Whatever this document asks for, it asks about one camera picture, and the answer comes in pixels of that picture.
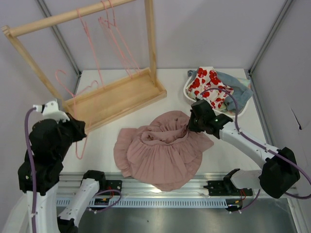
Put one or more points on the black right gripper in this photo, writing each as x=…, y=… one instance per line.
x=193, y=124

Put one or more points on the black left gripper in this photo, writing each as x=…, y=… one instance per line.
x=76, y=128

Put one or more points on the pink pleated skirt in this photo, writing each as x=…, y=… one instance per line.
x=164, y=153

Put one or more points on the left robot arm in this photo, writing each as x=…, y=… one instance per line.
x=39, y=175

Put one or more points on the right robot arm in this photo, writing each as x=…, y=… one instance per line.
x=277, y=171

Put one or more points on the red floral white garment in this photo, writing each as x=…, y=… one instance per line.
x=205, y=84

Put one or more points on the white laundry basket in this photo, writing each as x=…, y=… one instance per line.
x=242, y=101

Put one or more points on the blue denim garment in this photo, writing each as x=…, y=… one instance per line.
x=230, y=101

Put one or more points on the wooden clothes rack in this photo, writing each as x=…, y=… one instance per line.
x=97, y=105

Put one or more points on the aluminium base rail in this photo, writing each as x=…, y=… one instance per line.
x=131, y=188

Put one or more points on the white slotted cable duct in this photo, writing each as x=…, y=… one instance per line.
x=158, y=203

